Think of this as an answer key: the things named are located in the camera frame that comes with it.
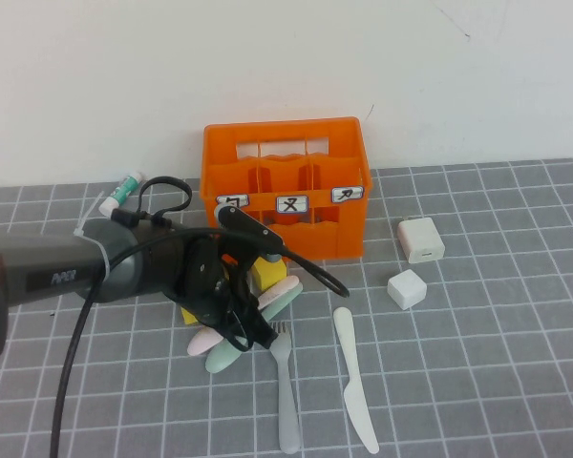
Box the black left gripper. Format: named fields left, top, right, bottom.
left=190, top=279, right=276, bottom=353

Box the mint green plastic spoon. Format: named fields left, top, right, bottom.
left=204, top=285, right=304, bottom=376

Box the pink plastic spoon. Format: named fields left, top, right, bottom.
left=186, top=275, right=303, bottom=357

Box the orange plastic cutlery holder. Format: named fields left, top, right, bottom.
left=200, top=116, right=374, bottom=261

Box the grey plastic fork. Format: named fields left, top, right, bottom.
left=269, top=321, right=302, bottom=455

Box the white plastic knife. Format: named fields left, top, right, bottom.
left=333, top=306, right=381, bottom=455

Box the white foam cube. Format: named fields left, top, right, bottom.
left=387, top=269, right=429, bottom=310

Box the white zip tie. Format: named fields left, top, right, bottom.
left=74, top=190, right=112, bottom=283

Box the white green glue stick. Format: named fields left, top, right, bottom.
left=98, top=171, right=144, bottom=217

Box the white usb charger adapter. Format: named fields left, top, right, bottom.
left=396, top=215, right=447, bottom=265

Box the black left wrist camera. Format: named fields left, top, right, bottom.
left=213, top=204, right=287, bottom=268

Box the short looped black cable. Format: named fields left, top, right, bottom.
left=110, top=175, right=193, bottom=231

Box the long black camera cable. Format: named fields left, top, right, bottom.
left=50, top=228, right=350, bottom=458

